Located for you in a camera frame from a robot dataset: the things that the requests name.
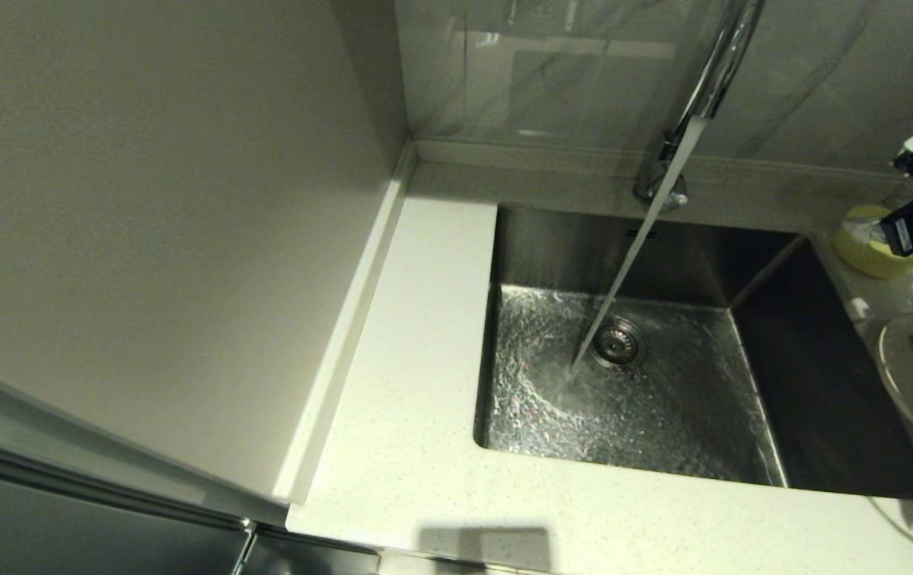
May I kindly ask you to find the yellow-green bowl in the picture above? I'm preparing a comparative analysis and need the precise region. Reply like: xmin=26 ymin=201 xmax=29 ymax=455
xmin=834 ymin=205 xmax=913 ymax=279

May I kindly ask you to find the chrome faucet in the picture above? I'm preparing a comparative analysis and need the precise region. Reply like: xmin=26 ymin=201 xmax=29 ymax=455
xmin=634 ymin=0 xmax=767 ymax=211

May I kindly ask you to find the stainless steel sink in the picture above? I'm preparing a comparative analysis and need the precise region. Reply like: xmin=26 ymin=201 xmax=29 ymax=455
xmin=472 ymin=204 xmax=913 ymax=502

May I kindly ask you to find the round metal drain strainer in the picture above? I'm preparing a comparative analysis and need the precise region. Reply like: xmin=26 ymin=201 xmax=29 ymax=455
xmin=588 ymin=317 xmax=649 ymax=371

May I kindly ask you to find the white counter upstand strip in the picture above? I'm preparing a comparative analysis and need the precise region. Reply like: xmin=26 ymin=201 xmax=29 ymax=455
xmin=272 ymin=140 xmax=419 ymax=506

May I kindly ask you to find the grey cabinet door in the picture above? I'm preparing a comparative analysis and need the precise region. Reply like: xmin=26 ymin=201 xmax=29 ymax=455
xmin=0 ymin=355 xmax=381 ymax=575

